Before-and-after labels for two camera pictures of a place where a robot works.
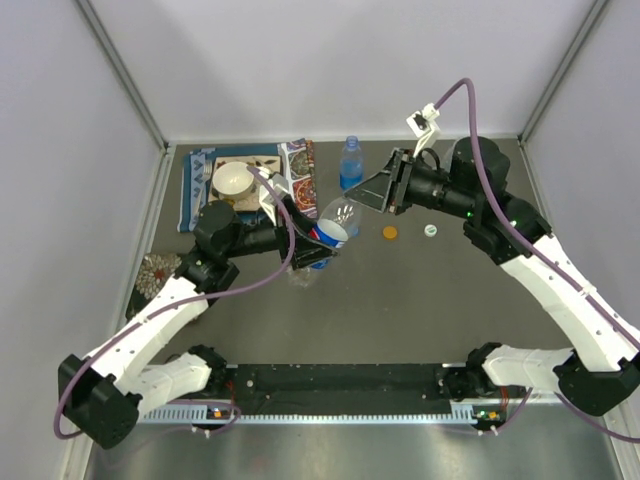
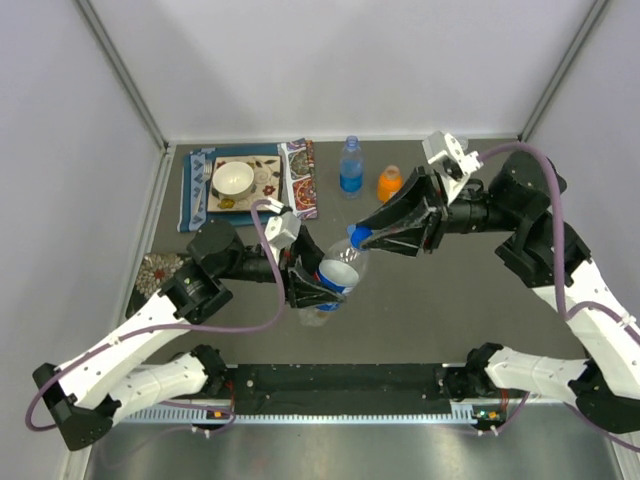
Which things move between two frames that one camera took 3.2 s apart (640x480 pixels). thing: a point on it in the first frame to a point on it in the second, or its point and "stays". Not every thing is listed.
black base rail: (339, 389) stays
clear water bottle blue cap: (339, 219) to (345, 269)
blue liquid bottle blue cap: (351, 164) stays
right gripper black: (376, 191) to (407, 238)
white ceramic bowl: (233, 180) stays
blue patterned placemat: (297, 164) stays
